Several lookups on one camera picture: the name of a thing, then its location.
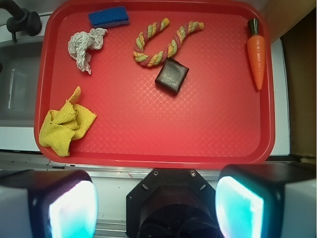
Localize dark brown square pouch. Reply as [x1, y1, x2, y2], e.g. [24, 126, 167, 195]
[155, 59, 189, 94]

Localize red plastic tray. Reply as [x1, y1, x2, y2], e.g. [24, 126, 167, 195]
[34, 0, 275, 169]

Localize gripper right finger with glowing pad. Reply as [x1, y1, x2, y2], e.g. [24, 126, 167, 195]
[215, 163, 317, 238]

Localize crumpled white paper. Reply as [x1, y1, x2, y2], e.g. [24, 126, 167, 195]
[67, 28, 107, 75]

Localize yellow cloth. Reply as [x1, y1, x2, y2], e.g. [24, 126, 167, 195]
[39, 86, 97, 157]

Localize grey sink basin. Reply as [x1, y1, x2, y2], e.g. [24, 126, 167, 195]
[0, 42, 43, 127]

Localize orange toy carrot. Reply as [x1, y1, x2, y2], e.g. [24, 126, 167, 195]
[247, 18, 266, 91]

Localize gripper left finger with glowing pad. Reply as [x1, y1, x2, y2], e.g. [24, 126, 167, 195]
[0, 170, 98, 238]

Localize black faucet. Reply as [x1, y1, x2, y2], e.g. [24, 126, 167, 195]
[0, 0, 42, 43]

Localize multicolour twisted rope toy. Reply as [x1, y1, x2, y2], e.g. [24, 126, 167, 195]
[133, 18, 205, 67]

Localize blue sponge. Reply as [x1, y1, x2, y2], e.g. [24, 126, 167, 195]
[88, 6, 130, 28]

